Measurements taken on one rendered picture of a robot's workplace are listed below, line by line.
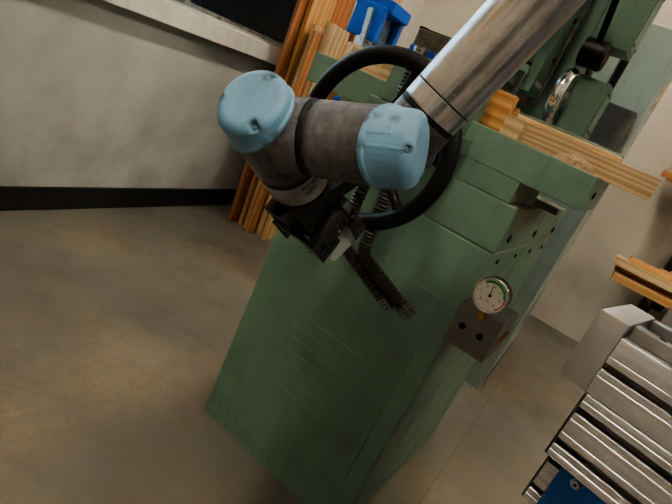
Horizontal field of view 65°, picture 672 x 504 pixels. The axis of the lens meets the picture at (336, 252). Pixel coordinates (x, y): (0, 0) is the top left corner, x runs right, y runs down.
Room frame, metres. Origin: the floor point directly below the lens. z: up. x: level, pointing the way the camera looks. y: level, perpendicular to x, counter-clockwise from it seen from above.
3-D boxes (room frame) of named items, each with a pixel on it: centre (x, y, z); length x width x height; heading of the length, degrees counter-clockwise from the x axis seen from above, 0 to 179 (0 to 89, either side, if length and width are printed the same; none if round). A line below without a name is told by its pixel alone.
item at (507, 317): (0.91, -0.30, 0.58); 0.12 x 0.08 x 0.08; 154
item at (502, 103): (1.10, -0.09, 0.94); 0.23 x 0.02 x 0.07; 64
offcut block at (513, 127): (0.97, -0.19, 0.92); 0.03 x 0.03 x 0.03; 65
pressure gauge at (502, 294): (0.85, -0.27, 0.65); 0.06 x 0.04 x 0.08; 64
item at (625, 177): (1.12, -0.20, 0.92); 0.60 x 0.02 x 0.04; 64
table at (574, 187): (1.06, -0.09, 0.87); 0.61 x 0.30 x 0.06; 64
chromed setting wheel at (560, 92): (1.22, -0.30, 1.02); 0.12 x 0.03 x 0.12; 154
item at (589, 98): (1.25, -0.35, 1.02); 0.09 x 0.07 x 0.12; 64
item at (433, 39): (0.98, -0.05, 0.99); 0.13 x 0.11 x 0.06; 64
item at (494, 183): (1.10, -0.10, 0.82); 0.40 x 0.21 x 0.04; 64
